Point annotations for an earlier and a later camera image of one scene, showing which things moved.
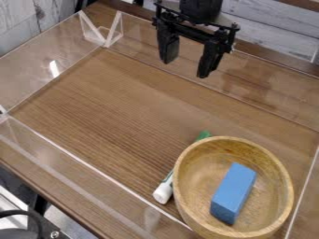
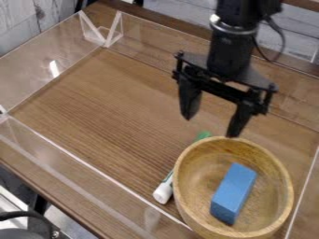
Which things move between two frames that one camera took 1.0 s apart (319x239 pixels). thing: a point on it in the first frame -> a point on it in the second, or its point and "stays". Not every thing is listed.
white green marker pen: [162, 192] stays
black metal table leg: [41, 204] stays
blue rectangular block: [233, 192] stays
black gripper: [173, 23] -> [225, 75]
